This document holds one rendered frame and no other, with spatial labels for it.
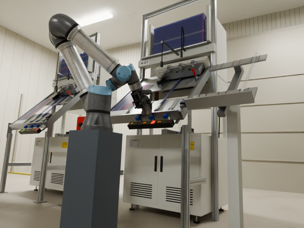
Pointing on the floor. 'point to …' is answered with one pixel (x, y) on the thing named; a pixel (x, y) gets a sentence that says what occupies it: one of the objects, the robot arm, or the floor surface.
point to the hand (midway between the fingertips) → (149, 114)
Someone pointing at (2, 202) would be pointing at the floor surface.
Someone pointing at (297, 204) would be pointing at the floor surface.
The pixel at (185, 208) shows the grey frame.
